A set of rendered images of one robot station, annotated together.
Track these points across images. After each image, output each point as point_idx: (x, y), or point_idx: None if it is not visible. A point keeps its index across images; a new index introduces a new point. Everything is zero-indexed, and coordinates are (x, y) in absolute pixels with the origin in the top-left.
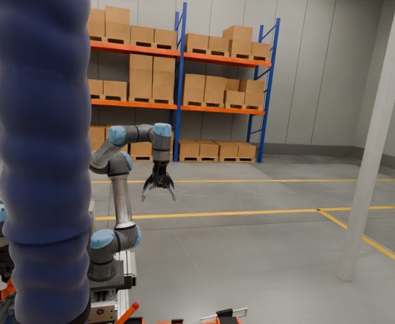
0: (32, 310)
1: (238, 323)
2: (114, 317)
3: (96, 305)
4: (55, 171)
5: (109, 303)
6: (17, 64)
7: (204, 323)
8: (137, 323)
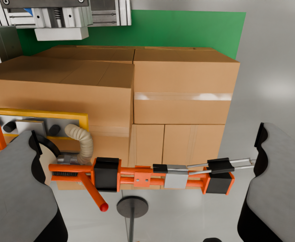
0: None
1: (229, 186)
2: (87, 36)
3: (52, 36)
4: None
5: (73, 36)
6: None
7: (191, 176)
8: (112, 172)
